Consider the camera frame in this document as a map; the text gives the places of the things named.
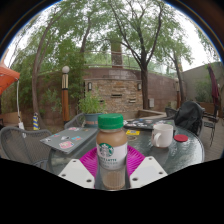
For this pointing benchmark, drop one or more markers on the grey metal mesh chair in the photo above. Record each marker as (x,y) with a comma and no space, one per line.
(23,143)
(75,121)

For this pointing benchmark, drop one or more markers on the grey laptop with stickers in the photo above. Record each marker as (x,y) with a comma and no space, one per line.
(70,140)

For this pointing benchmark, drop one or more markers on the orange patio umbrella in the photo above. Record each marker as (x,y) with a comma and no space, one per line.
(6,76)

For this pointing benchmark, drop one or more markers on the green plant in blue pot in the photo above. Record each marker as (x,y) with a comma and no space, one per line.
(91,106)

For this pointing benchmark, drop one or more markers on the yellow blue striped bollard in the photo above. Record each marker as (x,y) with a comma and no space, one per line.
(36,122)

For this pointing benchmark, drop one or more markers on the black metal patio chair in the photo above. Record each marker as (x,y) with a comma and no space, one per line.
(210,125)

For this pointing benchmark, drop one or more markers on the black backpack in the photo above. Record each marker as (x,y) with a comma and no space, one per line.
(188,116)

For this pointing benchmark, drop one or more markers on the leaning thin-trunk tree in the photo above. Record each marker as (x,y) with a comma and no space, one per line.
(35,93)

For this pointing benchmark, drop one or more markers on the lamp post with white globe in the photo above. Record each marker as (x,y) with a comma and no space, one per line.
(65,96)

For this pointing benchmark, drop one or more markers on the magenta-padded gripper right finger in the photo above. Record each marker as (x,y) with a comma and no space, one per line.
(148,170)

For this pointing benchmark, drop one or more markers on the white ceramic mug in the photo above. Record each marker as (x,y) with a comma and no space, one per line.
(164,135)

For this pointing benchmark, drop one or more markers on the slender tree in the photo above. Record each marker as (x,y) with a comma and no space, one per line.
(180,83)

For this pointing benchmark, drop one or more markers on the closed maroon patio umbrella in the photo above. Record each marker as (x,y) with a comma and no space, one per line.
(214,88)

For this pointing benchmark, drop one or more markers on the flat round red coaster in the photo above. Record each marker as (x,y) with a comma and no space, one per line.
(181,138)

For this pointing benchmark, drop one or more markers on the dark metal mesh chair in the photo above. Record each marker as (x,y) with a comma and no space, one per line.
(170,112)

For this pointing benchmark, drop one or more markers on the yellow card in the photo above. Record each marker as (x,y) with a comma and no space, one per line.
(132,132)

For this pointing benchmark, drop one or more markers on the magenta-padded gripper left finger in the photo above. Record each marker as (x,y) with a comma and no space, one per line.
(77,171)

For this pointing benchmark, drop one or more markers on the large dark-trunk tree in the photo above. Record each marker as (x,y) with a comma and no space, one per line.
(144,86)

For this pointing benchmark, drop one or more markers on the wall lantern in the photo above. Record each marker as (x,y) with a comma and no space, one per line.
(90,86)
(139,86)

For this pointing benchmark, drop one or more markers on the green-capped coffee drink bottle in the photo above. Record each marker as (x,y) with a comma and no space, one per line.
(111,140)

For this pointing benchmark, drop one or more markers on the grey wall utility box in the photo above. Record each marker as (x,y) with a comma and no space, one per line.
(151,102)

